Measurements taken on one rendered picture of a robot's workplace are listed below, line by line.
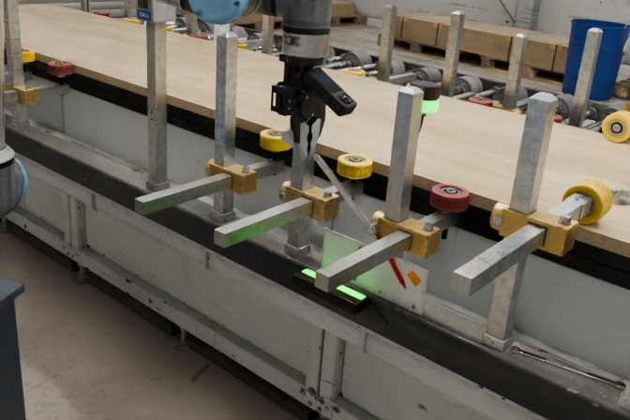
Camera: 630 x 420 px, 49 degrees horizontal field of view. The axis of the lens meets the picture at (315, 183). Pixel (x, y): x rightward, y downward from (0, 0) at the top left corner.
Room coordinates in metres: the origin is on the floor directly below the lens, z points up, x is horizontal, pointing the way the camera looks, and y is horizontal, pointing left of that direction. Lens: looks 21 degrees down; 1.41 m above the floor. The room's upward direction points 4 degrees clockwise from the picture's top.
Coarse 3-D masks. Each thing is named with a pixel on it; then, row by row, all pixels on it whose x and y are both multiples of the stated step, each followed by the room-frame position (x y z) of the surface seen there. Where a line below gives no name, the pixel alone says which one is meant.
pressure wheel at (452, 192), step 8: (440, 184) 1.37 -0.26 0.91; (448, 184) 1.38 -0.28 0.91; (432, 192) 1.33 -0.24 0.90; (440, 192) 1.32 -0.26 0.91; (448, 192) 1.34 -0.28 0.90; (456, 192) 1.34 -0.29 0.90; (464, 192) 1.33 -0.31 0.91; (432, 200) 1.33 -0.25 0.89; (440, 200) 1.31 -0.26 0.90; (448, 200) 1.30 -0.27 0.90; (456, 200) 1.30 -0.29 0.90; (464, 200) 1.31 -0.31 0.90; (440, 208) 1.31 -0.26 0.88; (448, 208) 1.30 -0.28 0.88; (456, 208) 1.30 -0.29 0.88; (464, 208) 1.31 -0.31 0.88
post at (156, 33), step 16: (160, 32) 1.73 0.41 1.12; (160, 48) 1.73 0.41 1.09; (160, 64) 1.73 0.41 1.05; (160, 80) 1.73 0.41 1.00; (160, 96) 1.73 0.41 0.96; (160, 112) 1.73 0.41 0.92; (160, 128) 1.73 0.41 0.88; (160, 144) 1.73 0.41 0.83; (160, 160) 1.73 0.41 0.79; (160, 176) 1.73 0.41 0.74
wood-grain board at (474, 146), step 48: (48, 48) 2.55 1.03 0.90; (96, 48) 2.62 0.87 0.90; (144, 48) 2.69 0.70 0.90; (192, 48) 2.77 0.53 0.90; (240, 48) 2.85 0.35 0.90; (192, 96) 2.00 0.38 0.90; (240, 96) 2.04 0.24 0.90; (384, 96) 2.18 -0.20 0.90; (336, 144) 1.62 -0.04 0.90; (384, 144) 1.65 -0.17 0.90; (432, 144) 1.68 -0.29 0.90; (480, 144) 1.71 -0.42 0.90; (576, 144) 1.78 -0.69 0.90; (624, 144) 1.81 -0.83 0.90; (480, 192) 1.36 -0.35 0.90; (624, 240) 1.16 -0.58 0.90
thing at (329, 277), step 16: (448, 224) 1.32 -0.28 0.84; (384, 240) 1.17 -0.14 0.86; (400, 240) 1.18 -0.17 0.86; (352, 256) 1.10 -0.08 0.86; (368, 256) 1.10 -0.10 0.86; (384, 256) 1.14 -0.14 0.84; (320, 272) 1.03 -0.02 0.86; (336, 272) 1.03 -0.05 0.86; (352, 272) 1.07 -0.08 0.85; (320, 288) 1.02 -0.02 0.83; (336, 288) 1.03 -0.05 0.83
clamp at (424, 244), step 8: (376, 216) 1.27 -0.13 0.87; (384, 224) 1.25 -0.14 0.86; (392, 224) 1.24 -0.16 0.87; (400, 224) 1.23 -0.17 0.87; (408, 224) 1.23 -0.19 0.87; (416, 224) 1.24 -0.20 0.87; (424, 224) 1.24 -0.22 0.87; (384, 232) 1.25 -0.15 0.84; (392, 232) 1.24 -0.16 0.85; (408, 232) 1.21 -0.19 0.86; (416, 232) 1.20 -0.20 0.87; (424, 232) 1.20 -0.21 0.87; (432, 232) 1.20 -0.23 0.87; (440, 232) 1.22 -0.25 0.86; (416, 240) 1.20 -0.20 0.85; (424, 240) 1.19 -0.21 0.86; (432, 240) 1.20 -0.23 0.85; (416, 248) 1.20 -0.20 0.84; (424, 248) 1.19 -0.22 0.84; (432, 248) 1.21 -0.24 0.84; (424, 256) 1.19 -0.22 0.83
